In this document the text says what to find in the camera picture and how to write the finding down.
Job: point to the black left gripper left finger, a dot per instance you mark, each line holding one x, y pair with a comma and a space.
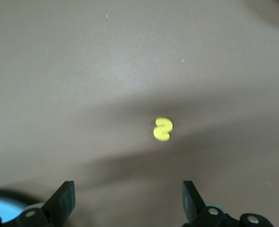
61, 205

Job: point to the brown table cover sheet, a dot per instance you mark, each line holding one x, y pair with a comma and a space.
82, 94

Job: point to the blue round plate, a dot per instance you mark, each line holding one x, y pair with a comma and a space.
2, 208

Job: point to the yellow foam letter s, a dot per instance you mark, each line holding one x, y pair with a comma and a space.
162, 132

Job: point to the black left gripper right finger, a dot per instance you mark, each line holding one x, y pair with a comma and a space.
192, 203

